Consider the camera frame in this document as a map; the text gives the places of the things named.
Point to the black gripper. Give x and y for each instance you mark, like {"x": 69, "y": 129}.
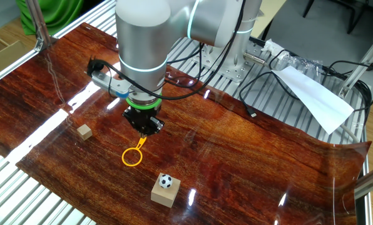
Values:
{"x": 142, "y": 117}

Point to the small soccer ball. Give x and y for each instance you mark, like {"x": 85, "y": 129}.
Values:
{"x": 165, "y": 181}

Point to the small wooden cube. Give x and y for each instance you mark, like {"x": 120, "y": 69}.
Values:
{"x": 84, "y": 132}

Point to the large wooden block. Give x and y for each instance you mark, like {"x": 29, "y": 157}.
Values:
{"x": 164, "y": 198}

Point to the glossy wood-grain mat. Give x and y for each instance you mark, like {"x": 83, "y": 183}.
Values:
{"x": 236, "y": 156}

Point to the green cloth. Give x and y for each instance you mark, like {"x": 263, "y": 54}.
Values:
{"x": 55, "y": 15}

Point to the crumpled white tissue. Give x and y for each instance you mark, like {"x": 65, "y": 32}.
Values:
{"x": 272, "y": 47}

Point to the brown cardboard box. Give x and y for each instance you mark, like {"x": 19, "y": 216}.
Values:
{"x": 5, "y": 59}

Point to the clear plastic bag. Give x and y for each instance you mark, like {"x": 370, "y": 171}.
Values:
{"x": 302, "y": 64}

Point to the white paper sheet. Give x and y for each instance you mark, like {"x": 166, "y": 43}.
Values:
{"x": 318, "y": 100}

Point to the black chair legs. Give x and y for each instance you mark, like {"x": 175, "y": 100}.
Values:
{"x": 358, "y": 17}

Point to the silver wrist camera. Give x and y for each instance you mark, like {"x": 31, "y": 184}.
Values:
{"x": 108, "y": 82}

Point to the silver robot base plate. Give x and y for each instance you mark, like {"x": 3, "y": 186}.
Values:
{"x": 233, "y": 73}

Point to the aluminium frame post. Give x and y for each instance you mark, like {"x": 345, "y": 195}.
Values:
{"x": 37, "y": 22}
{"x": 371, "y": 181}
{"x": 361, "y": 65}

